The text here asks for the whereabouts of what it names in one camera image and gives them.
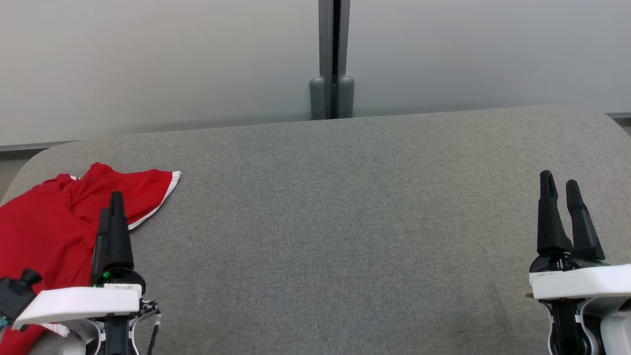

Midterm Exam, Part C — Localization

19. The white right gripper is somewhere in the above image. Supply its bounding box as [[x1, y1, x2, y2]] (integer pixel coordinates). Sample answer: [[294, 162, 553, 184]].
[[528, 170, 631, 301]]

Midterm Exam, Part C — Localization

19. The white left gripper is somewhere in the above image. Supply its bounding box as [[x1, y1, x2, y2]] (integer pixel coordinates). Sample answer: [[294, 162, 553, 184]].
[[12, 191, 146, 328]]

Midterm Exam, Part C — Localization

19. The red white basketball jersey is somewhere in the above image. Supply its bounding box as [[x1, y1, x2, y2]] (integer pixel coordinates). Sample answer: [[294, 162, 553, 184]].
[[0, 174, 106, 355]]

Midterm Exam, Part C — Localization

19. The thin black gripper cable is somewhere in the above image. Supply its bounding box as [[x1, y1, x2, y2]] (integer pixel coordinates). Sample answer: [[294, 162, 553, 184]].
[[146, 310, 162, 355]]

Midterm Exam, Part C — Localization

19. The grey cylindrical post foot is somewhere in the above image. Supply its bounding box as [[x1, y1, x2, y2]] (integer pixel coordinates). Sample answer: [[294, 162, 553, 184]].
[[338, 75, 355, 119], [309, 76, 327, 121]]

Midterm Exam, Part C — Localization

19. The grey partition post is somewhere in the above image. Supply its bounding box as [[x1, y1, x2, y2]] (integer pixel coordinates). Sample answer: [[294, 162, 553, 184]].
[[318, 0, 351, 120]]

